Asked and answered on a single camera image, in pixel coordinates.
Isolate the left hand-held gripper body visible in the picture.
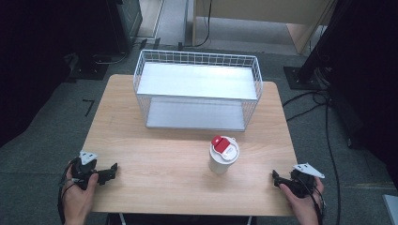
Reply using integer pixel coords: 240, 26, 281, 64
70, 150, 99, 191

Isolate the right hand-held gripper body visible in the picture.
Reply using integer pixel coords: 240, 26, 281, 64
289, 162, 326, 199

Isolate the white cup with red lid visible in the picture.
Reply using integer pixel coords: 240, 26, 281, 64
208, 134, 240, 175

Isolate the white wire shelf rack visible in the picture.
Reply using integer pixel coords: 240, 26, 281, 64
132, 49, 265, 132

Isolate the person's right hand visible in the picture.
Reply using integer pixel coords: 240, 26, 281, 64
279, 176, 325, 225

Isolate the person's left hand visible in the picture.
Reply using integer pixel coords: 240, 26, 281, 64
62, 172, 100, 225

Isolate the grey flat panel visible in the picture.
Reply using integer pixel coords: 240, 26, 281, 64
381, 193, 398, 225

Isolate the black curtain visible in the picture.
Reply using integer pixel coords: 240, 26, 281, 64
0, 0, 109, 148

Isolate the black metal stand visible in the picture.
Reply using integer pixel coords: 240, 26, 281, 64
283, 0, 348, 92

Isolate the dark equipment case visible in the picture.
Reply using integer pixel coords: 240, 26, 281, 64
106, 0, 144, 54

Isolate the beige wooden cabinet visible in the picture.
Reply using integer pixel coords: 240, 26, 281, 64
191, 0, 338, 55

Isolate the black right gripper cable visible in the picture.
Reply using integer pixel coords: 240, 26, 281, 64
307, 186, 327, 225

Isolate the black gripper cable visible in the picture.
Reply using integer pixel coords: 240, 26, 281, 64
307, 186, 327, 225
56, 157, 78, 225

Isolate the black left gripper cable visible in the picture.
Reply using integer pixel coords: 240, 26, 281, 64
56, 157, 78, 225

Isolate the long black floor cable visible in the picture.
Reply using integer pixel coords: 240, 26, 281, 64
324, 92, 343, 225

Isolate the black looped floor cable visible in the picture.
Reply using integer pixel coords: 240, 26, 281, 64
282, 89, 330, 123

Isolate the black stand base plate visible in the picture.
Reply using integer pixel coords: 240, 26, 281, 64
67, 52, 130, 82

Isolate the black hanging cable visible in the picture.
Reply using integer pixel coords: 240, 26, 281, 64
177, 0, 214, 51

